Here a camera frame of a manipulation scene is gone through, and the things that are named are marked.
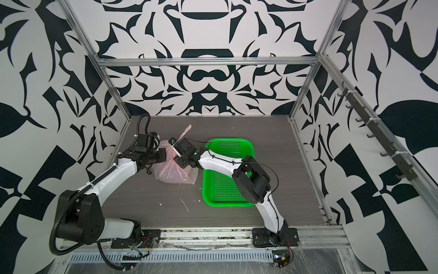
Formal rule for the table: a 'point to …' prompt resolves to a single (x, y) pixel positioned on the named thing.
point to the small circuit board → (280, 258)
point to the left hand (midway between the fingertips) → (164, 151)
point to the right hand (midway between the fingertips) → (181, 154)
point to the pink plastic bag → (171, 172)
